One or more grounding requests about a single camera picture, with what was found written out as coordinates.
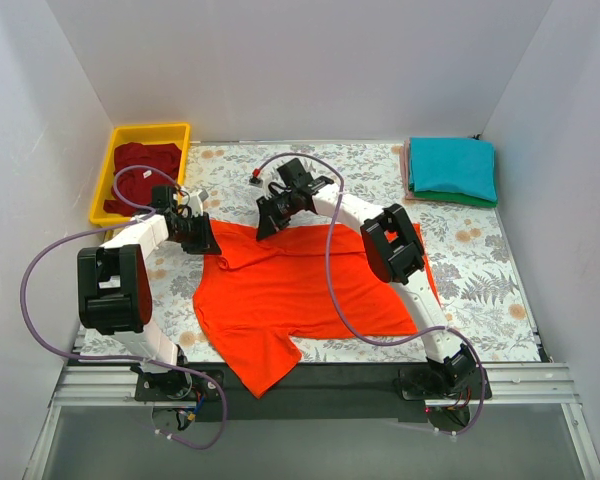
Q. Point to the folded teal t shirt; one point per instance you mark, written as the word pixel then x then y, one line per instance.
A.
pixel 452 165

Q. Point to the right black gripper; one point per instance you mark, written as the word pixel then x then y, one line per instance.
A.
pixel 271 211

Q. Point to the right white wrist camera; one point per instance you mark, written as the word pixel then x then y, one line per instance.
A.
pixel 263 176

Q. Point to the aluminium frame rail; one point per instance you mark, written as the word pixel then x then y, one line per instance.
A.
pixel 532 427

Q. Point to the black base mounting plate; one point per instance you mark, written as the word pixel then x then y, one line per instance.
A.
pixel 312 391

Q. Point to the folded pink t shirt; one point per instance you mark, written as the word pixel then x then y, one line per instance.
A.
pixel 406 170

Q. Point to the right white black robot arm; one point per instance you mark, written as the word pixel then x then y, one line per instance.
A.
pixel 396 256

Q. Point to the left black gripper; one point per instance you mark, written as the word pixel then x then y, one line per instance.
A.
pixel 200 232

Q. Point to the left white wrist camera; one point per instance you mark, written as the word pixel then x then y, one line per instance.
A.
pixel 192 203

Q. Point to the orange t shirt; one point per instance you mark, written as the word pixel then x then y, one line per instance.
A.
pixel 307 282

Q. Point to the yellow plastic bin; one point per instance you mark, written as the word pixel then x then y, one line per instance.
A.
pixel 178 133

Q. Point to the dark red t shirt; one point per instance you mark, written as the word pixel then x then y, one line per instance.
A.
pixel 146 166

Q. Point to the folded green t shirt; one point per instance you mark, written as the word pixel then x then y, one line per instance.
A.
pixel 456 198

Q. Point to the floral patterned table mat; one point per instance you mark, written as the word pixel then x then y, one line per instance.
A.
pixel 476 278

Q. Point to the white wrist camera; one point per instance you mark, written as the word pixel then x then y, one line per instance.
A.
pixel 192 203
pixel 263 176

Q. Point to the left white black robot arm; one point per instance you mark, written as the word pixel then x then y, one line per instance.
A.
pixel 114 294

